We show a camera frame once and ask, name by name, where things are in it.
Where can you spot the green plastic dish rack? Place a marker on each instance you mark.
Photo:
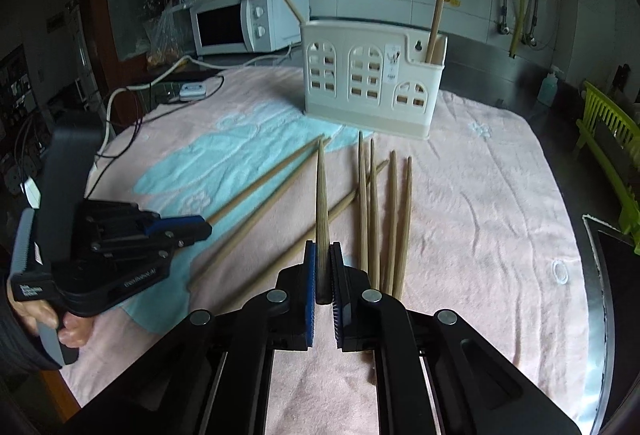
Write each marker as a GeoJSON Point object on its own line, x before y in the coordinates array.
{"type": "Point", "coordinates": [597, 107]}

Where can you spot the pink towel with teal pattern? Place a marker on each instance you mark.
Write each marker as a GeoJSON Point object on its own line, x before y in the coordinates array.
{"type": "Point", "coordinates": [475, 215]}

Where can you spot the white square socket box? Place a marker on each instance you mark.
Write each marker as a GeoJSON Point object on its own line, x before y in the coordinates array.
{"type": "Point", "coordinates": [192, 91]}

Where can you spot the cream plastic chopstick holder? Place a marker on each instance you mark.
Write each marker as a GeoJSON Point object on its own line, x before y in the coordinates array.
{"type": "Point", "coordinates": [340, 112]}

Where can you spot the person's left hand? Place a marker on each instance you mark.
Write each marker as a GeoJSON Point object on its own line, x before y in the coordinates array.
{"type": "Point", "coordinates": [77, 330]}

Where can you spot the bunch of wooden chopsticks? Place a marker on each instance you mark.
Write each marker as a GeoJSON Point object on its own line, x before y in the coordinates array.
{"type": "Point", "coordinates": [361, 215]}

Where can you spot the clear plastic bag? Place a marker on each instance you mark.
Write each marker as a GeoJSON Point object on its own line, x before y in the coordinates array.
{"type": "Point", "coordinates": [167, 30]}

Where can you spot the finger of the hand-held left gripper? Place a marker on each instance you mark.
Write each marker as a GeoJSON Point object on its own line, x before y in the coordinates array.
{"type": "Point", "coordinates": [172, 224]}
{"type": "Point", "coordinates": [192, 235]}

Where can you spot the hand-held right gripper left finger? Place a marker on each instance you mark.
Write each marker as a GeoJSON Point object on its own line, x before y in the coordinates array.
{"type": "Point", "coordinates": [310, 287]}

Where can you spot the white microwave oven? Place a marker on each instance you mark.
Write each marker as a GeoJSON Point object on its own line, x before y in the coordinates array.
{"type": "Point", "coordinates": [272, 20]}

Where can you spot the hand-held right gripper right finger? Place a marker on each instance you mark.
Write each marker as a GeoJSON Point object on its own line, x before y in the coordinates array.
{"type": "Point", "coordinates": [336, 300]}

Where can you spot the teal soap bottle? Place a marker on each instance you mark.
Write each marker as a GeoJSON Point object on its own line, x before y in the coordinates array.
{"type": "Point", "coordinates": [549, 87]}

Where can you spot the person's left forearm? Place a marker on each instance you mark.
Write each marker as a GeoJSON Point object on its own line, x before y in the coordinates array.
{"type": "Point", "coordinates": [20, 345]}

